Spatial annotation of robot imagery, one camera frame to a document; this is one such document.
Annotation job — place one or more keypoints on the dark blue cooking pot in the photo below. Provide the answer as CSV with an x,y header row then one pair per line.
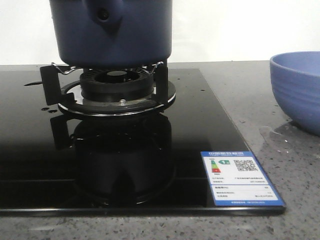
x,y
112,33

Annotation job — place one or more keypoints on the light blue ribbed bowl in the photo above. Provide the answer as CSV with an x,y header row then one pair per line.
x,y
295,82

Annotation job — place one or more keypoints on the black metal pot support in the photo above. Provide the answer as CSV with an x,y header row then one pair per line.
x,y
69,97

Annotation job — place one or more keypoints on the black round gas burner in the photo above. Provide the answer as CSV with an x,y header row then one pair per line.
x,y
115,85

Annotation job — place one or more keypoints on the black glass gas stove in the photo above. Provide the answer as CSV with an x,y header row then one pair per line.
x,y
55,164

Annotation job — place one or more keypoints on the blue white energy label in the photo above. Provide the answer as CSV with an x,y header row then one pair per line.
x,y
236,179

